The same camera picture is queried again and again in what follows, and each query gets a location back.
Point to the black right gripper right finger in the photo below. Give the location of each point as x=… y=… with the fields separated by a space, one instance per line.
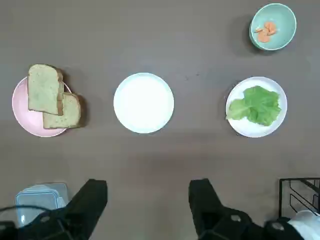
x=212 y=220

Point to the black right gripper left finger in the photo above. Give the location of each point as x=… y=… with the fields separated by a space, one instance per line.
x=75 y=217

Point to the brown bread slice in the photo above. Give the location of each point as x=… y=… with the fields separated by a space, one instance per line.
x=67 y=115
x=43 y=90

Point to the orange carrot slice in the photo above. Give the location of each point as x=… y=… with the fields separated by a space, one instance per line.
x=270 y=27
x=259 y=30
x=263 y=38

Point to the green bowl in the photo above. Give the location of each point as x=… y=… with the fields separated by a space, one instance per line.
x=282 y=17

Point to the pale plate under lettuce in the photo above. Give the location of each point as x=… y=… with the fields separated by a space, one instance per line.
x=250 y=128

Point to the pink plate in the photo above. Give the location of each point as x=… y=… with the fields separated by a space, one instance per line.
x=25 y=117

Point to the white plate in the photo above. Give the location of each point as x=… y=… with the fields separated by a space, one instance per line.
x=143 y=103

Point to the clear plastic container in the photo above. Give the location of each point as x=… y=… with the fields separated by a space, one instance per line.
x=37 y=200

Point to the green lettuce leaf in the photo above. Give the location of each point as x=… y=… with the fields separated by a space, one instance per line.
x=260 y=105

